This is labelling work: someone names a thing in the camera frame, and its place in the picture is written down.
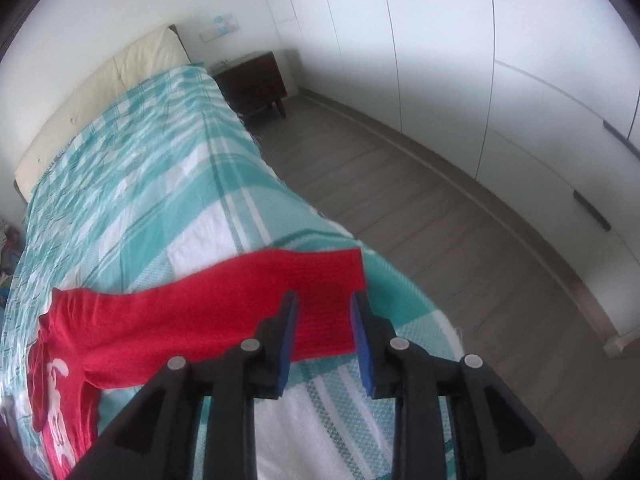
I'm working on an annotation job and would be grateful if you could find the white wardrobe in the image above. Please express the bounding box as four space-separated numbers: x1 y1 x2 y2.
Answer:
267 0 639 356

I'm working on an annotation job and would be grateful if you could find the cream padded headboard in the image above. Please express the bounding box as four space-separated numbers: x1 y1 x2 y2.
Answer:
14 25 190 202

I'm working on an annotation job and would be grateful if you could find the pile of clothes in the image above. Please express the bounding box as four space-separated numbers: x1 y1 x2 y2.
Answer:
0 218 24 309

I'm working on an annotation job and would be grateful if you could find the teal plaid bed cover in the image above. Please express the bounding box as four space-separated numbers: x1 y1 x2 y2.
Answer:
0 62 464 480

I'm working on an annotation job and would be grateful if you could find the dark wooden nightstand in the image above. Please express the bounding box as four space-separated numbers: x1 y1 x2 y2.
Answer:
208 51 288 118

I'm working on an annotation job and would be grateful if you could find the red knit sweater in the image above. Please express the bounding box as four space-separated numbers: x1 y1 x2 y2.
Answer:
27 248 366 479

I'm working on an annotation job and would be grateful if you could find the white wall socket panel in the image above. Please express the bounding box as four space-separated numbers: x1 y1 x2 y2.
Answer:
200 13 239 44

